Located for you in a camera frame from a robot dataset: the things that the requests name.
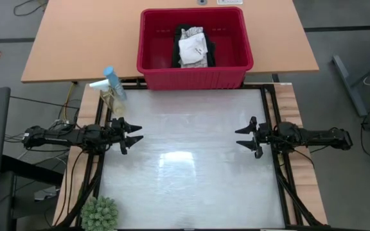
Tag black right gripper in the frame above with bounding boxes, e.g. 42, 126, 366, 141
234, 115, 275, 160

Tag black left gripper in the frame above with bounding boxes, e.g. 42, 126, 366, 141
106, 117, 145, 156

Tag dark blue denim jeans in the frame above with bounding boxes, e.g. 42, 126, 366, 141
172, 24, 217, 69

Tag red plastic laundry bin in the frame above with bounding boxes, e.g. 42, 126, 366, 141
136, 6, 254, 91

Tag plain white garment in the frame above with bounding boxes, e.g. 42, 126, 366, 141
178, 31, 209, 65

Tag white leaf-print garment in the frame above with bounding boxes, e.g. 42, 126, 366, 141
178, 26, 209, 69

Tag blue capped bottle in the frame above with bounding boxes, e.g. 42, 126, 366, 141
103, 65, 127, 100

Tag white table mat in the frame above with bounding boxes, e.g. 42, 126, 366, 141
98, 88, 285, 229

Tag green artificial plant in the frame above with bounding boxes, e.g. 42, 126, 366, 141
80, 195, 120, 231

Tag black side stand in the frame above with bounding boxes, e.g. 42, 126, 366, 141
0, 155, 64, 231

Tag light wooden desk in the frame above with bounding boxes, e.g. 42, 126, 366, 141
20, 0, 320, 83

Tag grey metal desk leg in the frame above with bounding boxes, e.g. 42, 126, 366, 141
331, 41, 370, 117

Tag black aluminium table frame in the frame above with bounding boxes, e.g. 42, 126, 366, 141
75, 83, 330, 231

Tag black looped floor cable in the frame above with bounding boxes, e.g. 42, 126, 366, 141
13, 0, 49, 17

